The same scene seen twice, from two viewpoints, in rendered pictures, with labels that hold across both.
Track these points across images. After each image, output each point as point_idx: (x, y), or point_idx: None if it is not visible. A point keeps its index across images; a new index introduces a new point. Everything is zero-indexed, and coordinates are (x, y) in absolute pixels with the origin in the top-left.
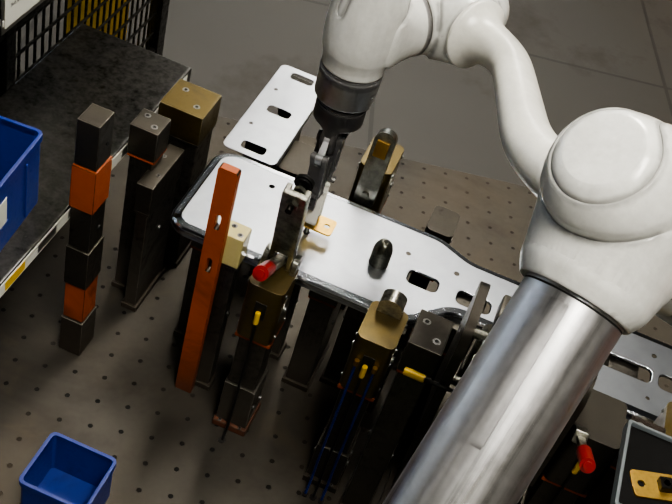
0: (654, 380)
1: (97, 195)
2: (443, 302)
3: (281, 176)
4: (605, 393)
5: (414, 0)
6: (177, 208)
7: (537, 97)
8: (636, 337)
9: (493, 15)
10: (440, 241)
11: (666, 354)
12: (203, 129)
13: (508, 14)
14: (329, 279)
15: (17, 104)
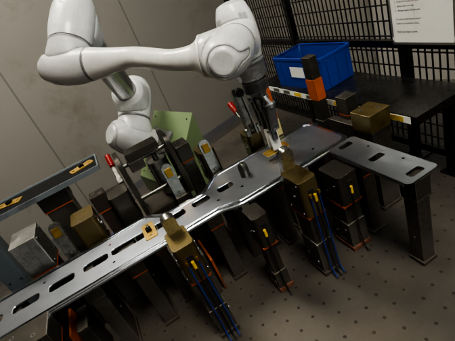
0: (109, 253)
1: (309, 91)
2: (210, 190)
3: (318, 152)
4: (128, 229)
5: (222, 26)
6: (314, 124)
7: (139, 50)
8: (126, 260)
9: (192, 43)
10: (240, 201)
11: (107, 268)
12: (353, 121)
13: (204, 61)
14: (248, 159)
15: (388, 79)
